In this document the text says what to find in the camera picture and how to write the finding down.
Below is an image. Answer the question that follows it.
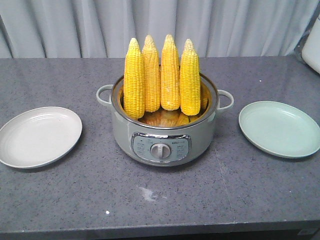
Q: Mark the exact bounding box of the light green plate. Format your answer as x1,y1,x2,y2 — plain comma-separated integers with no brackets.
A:
238,101,320,159

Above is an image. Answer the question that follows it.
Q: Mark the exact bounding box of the yellow corn cob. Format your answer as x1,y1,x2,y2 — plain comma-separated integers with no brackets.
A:
123,38,145,120
180,39,201,116
142,35,161,113
160,34,180,111

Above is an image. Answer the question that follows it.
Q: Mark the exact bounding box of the grey curtain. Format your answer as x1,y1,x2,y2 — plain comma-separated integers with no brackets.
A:
0,0,320,58

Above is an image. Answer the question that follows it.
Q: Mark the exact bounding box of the green electric cooking pot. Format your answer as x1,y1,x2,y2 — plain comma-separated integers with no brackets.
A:
96,74,234,167

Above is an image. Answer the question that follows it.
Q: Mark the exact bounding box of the cream white plate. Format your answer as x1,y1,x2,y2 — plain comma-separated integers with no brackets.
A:
0,106,83,169

